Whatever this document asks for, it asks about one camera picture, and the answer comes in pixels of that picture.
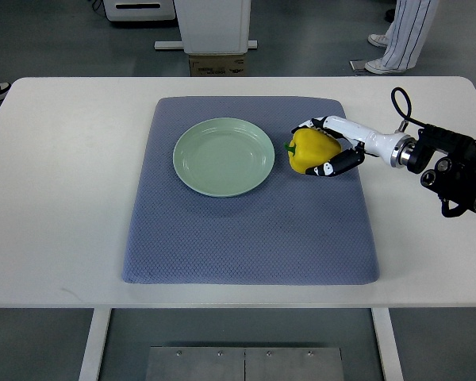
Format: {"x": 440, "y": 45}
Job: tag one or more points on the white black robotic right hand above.
{"x": 357, "y": 141}

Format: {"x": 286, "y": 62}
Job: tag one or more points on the yellow bell pepper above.
{"x": 310, "y": 148}

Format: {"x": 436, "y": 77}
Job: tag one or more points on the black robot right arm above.
{"x": 445, "y": 160}

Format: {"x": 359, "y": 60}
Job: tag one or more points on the light green plate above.
{"x": 223, "y": 157}

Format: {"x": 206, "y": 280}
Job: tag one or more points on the person in striped trousers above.
{"x": 405, "y": 38}

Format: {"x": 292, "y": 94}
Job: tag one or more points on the blue quilted mat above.
{"x": 291, "y": 230}

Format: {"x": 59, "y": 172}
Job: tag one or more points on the white table leg right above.
{"x": 387, "y": 346}

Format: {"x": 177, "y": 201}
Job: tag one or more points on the white table leg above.
{"x": 387, "y": 346}
{"x": 95, "y": 344}

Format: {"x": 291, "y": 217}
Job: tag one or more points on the cardboard box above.
{"x": 218, "y": 65}

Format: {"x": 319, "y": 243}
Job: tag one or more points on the white appliance with slot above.
{"x": 137, "y": 10}

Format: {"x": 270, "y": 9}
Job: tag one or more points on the white table leg left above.
{"x": 95, "y": 344}

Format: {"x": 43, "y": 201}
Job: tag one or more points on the white pedestal machine base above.
{"x": 212, "y": 27}

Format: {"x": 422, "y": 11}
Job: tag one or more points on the grey metal base plate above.
{"x": 236, "y": 363}

